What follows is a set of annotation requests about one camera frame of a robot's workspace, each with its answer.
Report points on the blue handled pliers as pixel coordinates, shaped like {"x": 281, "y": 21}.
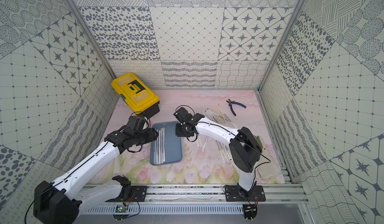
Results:
{"x": 232, "y": 103}

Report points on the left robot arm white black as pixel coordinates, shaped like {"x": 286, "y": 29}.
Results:
{"x": 63, "y": 200}

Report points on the aluminium rail frame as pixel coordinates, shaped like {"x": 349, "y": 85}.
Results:
{"x": 215, "y": 194}

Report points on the yellow black toolbox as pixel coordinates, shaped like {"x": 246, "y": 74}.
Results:
{"x": 141, "y": 100}

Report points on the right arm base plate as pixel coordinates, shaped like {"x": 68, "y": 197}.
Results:
{"x": 234, "y": 193}

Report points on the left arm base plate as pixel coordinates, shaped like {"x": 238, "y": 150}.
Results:
{"x": 134, "y": 193}

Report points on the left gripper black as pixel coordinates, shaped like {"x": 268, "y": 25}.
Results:
{"x": 147, "y": 134}

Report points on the white work glove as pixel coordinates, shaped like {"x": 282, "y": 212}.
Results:
{"x": 269, "y": 173}

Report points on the pile of wrapped straws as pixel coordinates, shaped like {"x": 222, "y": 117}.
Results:
{"x": 217, "y": 115}

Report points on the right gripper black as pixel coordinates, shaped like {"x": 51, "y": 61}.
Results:
{"x": 179, "y": 132}

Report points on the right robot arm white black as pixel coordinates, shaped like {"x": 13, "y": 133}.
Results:
{"x": 244, "y": 147}

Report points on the white slotted cable duct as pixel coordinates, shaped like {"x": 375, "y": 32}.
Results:
{"x": 152, "y": 209}

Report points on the blue grey storage tray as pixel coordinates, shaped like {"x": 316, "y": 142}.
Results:
{"x": 173, "y": 144}

